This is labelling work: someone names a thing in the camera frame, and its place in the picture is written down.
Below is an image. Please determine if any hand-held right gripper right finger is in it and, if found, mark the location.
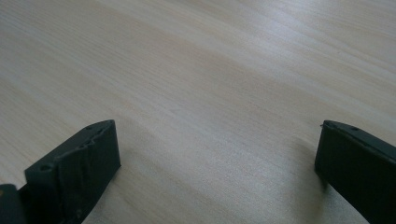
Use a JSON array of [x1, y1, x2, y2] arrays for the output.
[[314, 119, 396, 224]]

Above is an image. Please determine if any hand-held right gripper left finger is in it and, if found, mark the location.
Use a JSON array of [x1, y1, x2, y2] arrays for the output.
[[18, 119, 122, 224]]

